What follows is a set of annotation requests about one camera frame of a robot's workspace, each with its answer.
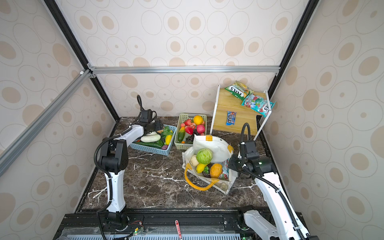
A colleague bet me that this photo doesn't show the white grocery bag yellow handles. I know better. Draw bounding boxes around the white grocery bag yellow handles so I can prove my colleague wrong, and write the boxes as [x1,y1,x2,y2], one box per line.
[183,135,238,195]

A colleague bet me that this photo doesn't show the green cabbage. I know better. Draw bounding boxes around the green cabbage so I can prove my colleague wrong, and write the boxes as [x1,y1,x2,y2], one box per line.
[196,149,213,165]

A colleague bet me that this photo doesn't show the long yellow fruit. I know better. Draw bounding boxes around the long yellow fruit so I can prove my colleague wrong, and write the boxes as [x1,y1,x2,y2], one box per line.
[196,164,207,174]

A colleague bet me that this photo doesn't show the cream garlic bulb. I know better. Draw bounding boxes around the cream garlic bulb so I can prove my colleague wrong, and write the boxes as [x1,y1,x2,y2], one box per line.
[189,155,199,168]

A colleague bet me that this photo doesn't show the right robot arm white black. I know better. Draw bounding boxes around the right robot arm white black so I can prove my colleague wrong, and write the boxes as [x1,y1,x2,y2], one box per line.
[230,123,319,240]

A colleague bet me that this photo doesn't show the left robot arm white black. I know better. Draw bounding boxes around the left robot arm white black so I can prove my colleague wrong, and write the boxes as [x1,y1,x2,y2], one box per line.
[94,96,164,224]

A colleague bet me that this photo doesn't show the teal red candy bag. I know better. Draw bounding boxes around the teal red candy bag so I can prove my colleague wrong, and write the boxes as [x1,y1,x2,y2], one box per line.
[242,94,275,117]

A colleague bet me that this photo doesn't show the green candy bag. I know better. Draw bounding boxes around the green candy bag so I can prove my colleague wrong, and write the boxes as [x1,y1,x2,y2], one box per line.
[225,81,254,101]

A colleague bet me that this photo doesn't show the white radish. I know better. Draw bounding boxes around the white radish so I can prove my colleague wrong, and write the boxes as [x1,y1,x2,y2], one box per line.
[140,133,161,143]

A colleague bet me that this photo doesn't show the green leaf vegetable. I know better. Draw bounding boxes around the green leaf vegetable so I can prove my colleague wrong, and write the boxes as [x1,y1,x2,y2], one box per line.
[161,126,174,138]

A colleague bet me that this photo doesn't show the green cucumber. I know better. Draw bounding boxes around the green cucumber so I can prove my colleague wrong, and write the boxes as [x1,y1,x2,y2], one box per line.
[135,140,164,149]

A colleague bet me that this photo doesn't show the yellow corn cob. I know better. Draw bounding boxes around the yellow corn cob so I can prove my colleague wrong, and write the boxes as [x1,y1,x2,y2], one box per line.
[165,135,173,146]

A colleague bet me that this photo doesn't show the blue plastic basket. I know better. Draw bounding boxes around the blue plastic basket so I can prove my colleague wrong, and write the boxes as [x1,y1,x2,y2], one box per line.
[130,125,177,156]

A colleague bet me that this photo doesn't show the green plastic basket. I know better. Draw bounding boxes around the green plastic basket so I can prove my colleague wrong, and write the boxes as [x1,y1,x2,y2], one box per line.
[175,113,207,150]

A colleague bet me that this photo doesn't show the red strawberry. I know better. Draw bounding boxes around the red strawberry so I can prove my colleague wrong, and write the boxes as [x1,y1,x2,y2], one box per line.
[184,119,193,126]

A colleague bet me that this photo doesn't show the red apple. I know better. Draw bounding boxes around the red apple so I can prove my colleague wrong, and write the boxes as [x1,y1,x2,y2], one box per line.
[185,126,194,136]

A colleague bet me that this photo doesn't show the small wooden side table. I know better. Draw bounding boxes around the small wooden side table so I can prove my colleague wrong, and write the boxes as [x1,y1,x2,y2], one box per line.
[210,86,265,139]

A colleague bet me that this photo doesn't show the blue m&m packet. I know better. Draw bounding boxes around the blue m&m packet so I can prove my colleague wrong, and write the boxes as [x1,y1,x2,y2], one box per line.
[226,111,237,126]

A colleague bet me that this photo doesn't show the orange fruit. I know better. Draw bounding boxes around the orange fruit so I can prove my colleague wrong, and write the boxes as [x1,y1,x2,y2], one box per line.
[193,115,204,126]

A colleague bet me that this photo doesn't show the horizontal aluminium bar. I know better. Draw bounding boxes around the horizontal aluminium bar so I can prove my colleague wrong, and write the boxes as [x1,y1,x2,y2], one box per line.
[91,66,280,74]

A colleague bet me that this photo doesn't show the white plastic spoon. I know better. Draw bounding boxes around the white plastic spoon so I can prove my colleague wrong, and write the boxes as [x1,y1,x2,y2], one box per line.
[92,187,107,199]

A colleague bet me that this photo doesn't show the left diagonal aluminium bar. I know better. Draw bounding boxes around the left diagonal aluminium bar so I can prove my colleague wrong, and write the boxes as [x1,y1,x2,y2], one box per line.
[1,70,91,175]

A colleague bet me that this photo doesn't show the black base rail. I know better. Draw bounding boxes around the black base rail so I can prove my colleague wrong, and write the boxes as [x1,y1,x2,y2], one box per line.
[54,208,274,240]

